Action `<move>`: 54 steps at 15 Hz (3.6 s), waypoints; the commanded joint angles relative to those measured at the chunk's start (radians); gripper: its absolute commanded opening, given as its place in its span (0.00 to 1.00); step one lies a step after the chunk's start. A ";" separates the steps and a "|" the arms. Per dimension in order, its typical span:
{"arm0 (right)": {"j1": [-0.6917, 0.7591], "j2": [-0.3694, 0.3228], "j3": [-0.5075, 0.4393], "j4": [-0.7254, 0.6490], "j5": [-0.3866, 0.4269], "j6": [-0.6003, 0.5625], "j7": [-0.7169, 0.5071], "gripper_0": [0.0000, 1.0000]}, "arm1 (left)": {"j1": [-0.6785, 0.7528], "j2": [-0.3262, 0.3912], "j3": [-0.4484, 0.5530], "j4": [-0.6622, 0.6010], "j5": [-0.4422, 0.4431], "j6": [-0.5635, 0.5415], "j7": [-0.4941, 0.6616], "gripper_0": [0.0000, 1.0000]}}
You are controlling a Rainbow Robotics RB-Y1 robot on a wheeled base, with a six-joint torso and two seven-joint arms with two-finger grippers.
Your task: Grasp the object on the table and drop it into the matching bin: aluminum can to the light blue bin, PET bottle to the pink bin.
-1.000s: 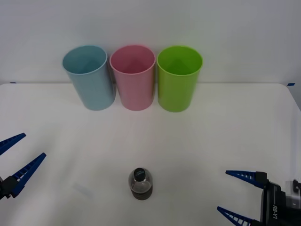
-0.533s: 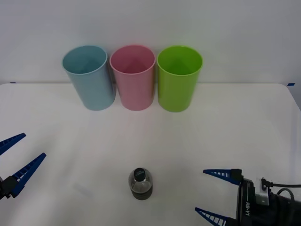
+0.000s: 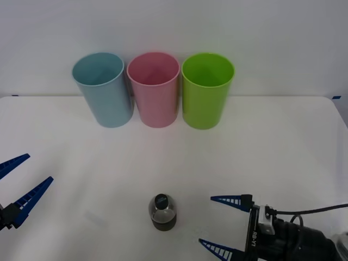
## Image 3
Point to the pale blue plastic bin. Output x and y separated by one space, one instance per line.
108 106

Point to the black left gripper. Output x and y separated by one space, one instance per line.
1 217

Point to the green plastic bin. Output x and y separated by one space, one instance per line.
204 106

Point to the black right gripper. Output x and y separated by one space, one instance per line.
254 244

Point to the pink plastic bin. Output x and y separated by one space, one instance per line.
157 106

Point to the small dark plastic bottle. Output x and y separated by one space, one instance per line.
163 216

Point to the silver and black right arm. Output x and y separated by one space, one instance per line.
307 242

